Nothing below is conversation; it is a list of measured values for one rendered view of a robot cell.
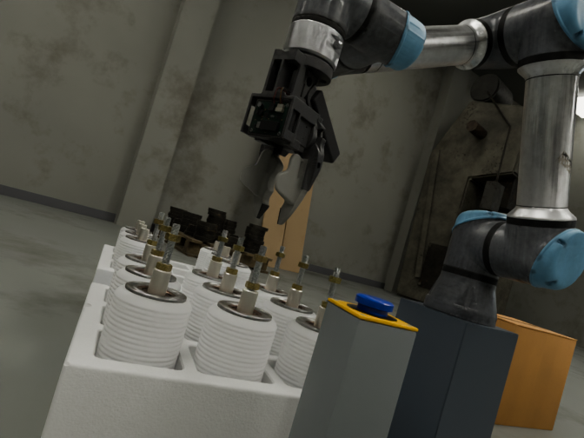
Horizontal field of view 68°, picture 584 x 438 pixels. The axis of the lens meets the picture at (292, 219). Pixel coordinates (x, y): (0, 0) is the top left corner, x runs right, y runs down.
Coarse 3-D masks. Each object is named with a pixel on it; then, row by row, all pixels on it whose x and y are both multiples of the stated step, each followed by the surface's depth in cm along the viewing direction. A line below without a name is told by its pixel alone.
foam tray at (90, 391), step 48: (96, 288) 76; (96, 336) 54; (96, 384) 45; (144, 384) 47; (192, 384) 49; (240, 384) 52; (48, 432) 44; (96, 432) 45; (144, 432) 47; (192, 432) 49; (240, 432) 51; (288, 432) 53
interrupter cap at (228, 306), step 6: (222, 300) 60; (222, 306) 56; (228, 306) 57; (234, 306) 59; (228, 312) 55; (234, 312) 55; (240, 312) 56; (258, 312) 59; (264, 312) 60; (246, 318) 54; (252, 318) 55; (258, 318) 55; (264, 318) 56; (270, 318) 57
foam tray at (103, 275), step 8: (104, 248) 122; (112, 248) 127; (104, 256) 109; (112, 256) 117; (104, 264) 99; (176, 264) 135; (184, 264) 136; (96, 272) 94; (104, 272) 94; (112, 272) 95; (176, 272) 124; (184, 272) 125; (96, 280) 94; (104, 280) 94; (176, 280) 112
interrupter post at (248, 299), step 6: (246, 288) 59; (246, 294) 57; (252, 294) 57; (240, 300) 58; (246, 300) 57; (252, 300) 57; (240, 306) 57; (246, 306) 57; (252, 306) 57; (246, 312) 57; (252, 312) 58
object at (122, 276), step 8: (120, 272) 62; (128, 272) 62; (120, 280) 61; (128, 280) 60; (136, 280) 60; (144, 280) 61; (112, 288) 63; (176, 288) 64; (104, 312) 62; (104, 320) 61
